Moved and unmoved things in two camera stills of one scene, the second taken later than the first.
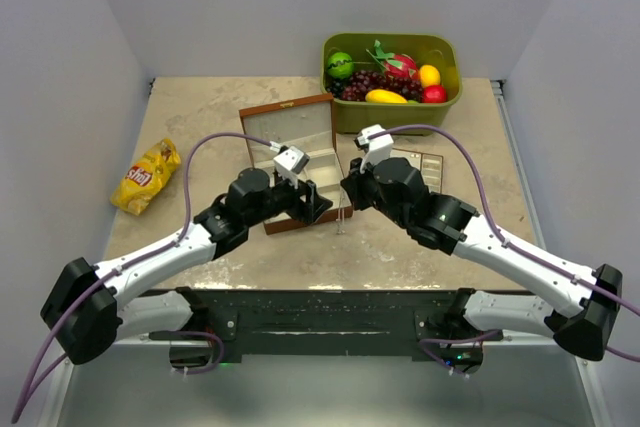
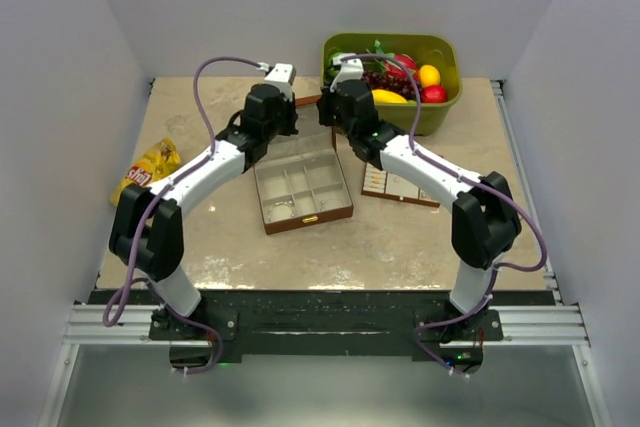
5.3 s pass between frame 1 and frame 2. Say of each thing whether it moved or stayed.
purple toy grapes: stayed
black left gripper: moved
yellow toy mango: stayed
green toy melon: stayed
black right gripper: moved
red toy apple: stayed
